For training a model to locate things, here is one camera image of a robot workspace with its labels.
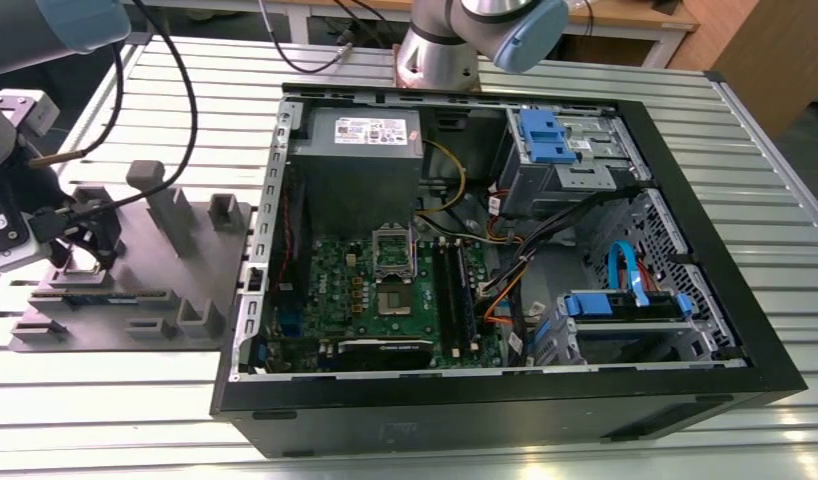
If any black RAM slot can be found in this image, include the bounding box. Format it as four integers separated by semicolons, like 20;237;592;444
448;238;468;352
440;237;461;354

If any white rounded wrist camera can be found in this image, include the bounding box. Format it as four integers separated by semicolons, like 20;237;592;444
0;199;40;274

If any CPU socket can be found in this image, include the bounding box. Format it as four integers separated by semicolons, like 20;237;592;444
376;281;417;317

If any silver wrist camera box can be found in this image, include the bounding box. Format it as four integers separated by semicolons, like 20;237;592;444
0;88;64;137

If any black cable bundle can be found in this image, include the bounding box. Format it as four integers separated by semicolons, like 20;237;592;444
480;188;650;296

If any orange wire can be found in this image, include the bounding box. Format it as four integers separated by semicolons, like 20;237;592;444
480;284;517;326

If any wooden cabinet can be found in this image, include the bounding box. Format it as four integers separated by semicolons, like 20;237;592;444
667;0;818;146

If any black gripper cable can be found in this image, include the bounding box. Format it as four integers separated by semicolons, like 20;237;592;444
66;0;200;216

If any yellow wire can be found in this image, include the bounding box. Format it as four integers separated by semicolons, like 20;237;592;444
413;139;468;216

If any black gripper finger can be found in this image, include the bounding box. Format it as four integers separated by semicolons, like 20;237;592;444
46;229;89;271
64;199;128;274

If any grey power supply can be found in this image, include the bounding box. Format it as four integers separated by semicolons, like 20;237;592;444
291;105;427;236

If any black PC case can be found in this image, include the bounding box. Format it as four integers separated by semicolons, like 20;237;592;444
209;82;810;459

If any grey parts rack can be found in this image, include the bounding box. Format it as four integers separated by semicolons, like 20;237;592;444
10;159;260;354

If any blue plastic drive carrier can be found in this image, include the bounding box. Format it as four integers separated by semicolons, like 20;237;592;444
519;108;579;165

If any white desk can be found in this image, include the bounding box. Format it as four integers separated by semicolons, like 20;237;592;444
140;0;409;49

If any black graphics card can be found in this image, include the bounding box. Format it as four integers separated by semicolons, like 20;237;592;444
317;337;436;371

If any hard disk in blue carrier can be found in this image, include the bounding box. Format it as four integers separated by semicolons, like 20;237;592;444
564;292;694;321

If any RAM stick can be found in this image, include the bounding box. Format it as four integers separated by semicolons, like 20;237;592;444
64;294;143;307

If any grey metal drive cage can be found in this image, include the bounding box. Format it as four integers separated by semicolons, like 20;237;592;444
500;104;654;219

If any wooden desk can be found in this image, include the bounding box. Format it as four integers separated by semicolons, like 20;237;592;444
567;0;702;69

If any metal locking lever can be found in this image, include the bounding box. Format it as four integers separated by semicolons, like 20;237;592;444
412;219;425;281

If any black camera cable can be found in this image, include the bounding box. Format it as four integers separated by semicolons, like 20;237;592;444
30;42;126;167

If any blue data wire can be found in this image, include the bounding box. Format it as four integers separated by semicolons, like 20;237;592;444
607;240;650;309

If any green motherboard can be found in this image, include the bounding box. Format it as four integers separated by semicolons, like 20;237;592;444
267;234;509;374

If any grey disk bay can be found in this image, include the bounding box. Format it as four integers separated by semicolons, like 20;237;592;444
553;294;740;366

